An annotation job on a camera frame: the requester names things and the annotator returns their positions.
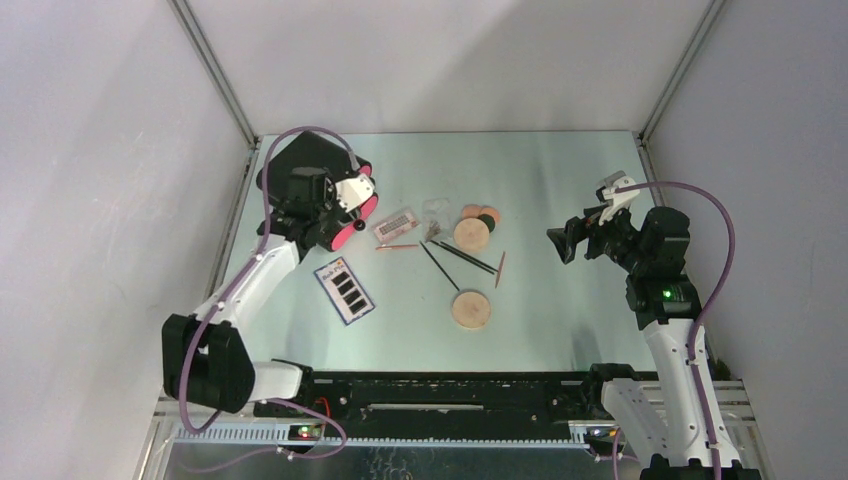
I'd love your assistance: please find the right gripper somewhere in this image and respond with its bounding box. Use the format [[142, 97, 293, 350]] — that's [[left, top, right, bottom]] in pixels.
[[546, 198, 649, 274]]

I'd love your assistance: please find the black pink drawer organizer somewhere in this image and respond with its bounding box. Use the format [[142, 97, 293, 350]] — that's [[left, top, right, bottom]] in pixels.
[[256, 131, 372, 258]]

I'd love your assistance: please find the black thin brush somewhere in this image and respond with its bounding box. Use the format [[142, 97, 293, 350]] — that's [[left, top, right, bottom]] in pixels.
[[429, 239, 497, 276]]

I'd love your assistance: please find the black mascara wand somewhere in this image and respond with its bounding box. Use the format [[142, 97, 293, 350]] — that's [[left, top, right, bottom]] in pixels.
[[438, 241, 499, 274]]

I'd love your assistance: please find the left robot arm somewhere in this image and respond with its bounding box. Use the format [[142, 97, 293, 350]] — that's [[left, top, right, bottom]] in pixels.
[[161, 163, 378, 417]]

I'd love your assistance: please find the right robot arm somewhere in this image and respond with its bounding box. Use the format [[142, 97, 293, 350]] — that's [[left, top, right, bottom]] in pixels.
[[546, 207, 762, 479]]

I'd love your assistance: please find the orange round sponge right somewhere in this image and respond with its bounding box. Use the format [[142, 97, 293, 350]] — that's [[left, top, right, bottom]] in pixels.
[[480, 206, 501, 226]]

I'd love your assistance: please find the orange round sponge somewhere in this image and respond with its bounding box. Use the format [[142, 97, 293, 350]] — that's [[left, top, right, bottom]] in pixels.
[[480, 206, 501, 226], [461, 204, 482, 220]]

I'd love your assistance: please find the dark green round sponge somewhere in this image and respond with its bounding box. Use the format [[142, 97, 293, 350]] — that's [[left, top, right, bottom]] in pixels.
[[477, 214, 497, 232]]

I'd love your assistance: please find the large beige sponge upper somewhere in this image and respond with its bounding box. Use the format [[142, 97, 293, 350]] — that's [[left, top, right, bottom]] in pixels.
[[453, 218, 490, 253]]

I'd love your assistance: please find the false eyelash case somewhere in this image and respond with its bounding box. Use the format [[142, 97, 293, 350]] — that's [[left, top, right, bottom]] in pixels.
[[372, 208, 420, 245]]

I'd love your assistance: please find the orange round sponge left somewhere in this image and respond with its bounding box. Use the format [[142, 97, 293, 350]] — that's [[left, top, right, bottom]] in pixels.
[[461, 204, 482, 220]]

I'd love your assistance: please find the bob pin card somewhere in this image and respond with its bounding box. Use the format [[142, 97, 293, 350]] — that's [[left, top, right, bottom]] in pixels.
[[313, 257, 376, 325]]

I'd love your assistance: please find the long black wand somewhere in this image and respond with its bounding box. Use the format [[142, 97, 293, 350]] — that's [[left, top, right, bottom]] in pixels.
[[418, 241, 461, 292]]

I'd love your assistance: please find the beige round sponge lower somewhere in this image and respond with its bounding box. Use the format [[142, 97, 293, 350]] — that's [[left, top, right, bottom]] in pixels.
[[451, 290, 492, 330]]

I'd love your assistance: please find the clear bag of clips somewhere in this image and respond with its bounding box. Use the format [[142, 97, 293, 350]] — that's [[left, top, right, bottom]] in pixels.
[[422, 198, 453, 242]]

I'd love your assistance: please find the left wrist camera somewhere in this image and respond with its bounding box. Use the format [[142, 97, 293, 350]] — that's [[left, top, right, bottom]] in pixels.
[[335, 174, 375, 212]]

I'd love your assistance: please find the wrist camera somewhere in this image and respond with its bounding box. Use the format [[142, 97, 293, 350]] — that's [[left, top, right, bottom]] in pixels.
[[596, 171, 639, 225], [335, 174, 375, 212]]

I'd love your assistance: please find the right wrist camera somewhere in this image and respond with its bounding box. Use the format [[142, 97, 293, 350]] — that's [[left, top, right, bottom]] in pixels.
[[596, 171, 639, 225]]

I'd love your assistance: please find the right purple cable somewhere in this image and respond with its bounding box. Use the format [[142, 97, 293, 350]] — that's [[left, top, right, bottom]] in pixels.
[[612, 182, 738, 480]]

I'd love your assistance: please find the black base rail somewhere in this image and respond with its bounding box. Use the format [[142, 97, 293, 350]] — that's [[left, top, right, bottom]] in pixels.
[[252, 360, 654, 444]]

